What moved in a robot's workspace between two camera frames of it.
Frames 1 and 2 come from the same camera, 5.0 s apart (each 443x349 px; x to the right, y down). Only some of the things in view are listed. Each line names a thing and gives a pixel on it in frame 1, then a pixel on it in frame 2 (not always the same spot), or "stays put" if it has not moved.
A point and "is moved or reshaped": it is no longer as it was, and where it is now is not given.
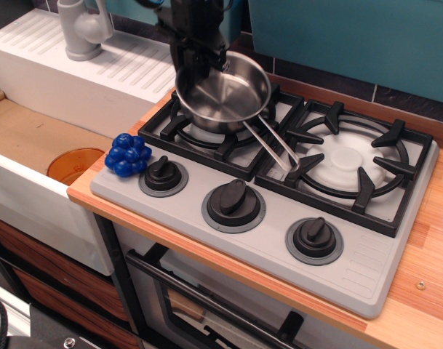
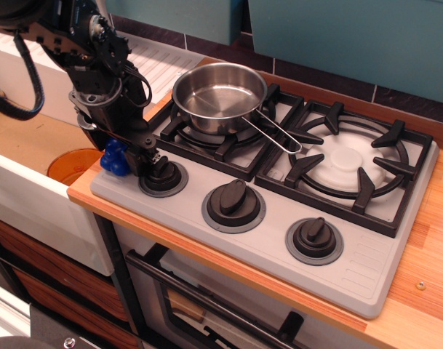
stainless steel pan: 224,98 is moved or reshaped
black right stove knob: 314,241 stays put
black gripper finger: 216,58 -> 142,160
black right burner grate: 356,166 stays put
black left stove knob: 163,178 stays put
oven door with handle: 187,303 stays put
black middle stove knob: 233,207 stays put
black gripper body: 195,25 -> 113,101
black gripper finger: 190,65 -> 97,137
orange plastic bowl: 71,165 stays put
